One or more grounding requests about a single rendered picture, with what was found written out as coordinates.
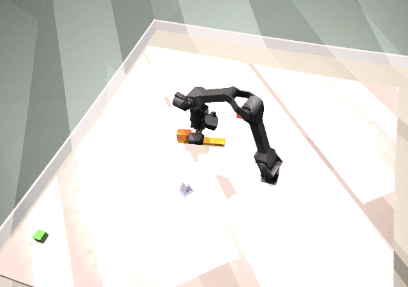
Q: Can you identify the small green cube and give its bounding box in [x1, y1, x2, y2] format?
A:
[33, 230, 49, 243]

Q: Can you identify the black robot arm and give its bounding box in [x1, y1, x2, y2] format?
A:
[172, 86, 283, 185]

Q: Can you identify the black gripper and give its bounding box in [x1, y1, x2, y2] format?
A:
[187, 114, 205, 145]

